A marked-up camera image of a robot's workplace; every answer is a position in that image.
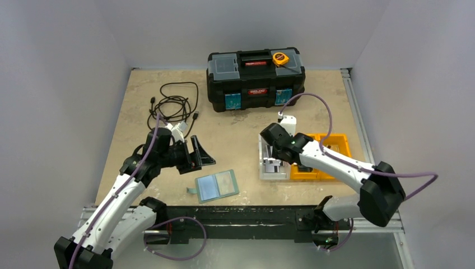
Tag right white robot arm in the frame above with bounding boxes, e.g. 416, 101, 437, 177
260, 123, 406, 228

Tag orange gold card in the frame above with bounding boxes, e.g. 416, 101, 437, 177
216, 171, 236, 196

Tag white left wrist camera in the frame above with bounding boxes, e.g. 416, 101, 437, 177
165, 121, 188, 142

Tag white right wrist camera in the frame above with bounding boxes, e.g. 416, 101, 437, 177
277, 112, 297, 136

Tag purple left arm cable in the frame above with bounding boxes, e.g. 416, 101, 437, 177
68, 113, 208, 269

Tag black coiled USB cable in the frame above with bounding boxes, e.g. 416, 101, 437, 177
147, 82, 200, 131

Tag teal card holder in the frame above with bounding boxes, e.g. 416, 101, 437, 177
186, 169, 240, 203

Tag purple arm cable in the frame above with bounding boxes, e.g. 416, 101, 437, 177
278, 92, 439, 253
68, 113, 208, 269

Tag orange plastic bin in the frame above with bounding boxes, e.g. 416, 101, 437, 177
290, 133, 352, 182

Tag white plastic bin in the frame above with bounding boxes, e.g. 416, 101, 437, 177
258, 136, 290, 181

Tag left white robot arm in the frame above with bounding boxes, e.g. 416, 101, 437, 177
54, 127, 216, 268

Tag yellow tape measure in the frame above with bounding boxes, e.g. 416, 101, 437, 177
272, 52, 290, 67

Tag black plastic toolbox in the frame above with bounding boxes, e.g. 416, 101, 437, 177
206, 47, 306, 112

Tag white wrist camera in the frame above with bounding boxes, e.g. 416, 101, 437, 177
165, 121, 188, 142
277, 112, 297, 136

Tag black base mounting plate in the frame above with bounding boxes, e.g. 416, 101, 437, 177
131, 205, 351, 246

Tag aluminium frame rail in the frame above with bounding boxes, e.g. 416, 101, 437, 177
340, 68, 406, 227

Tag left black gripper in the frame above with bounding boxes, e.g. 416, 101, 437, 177
159, 135, 214, 174

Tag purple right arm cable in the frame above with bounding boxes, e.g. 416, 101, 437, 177
278, 92, 439, 253

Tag cards in white bin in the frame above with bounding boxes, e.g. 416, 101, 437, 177
263, 145, 285, 173

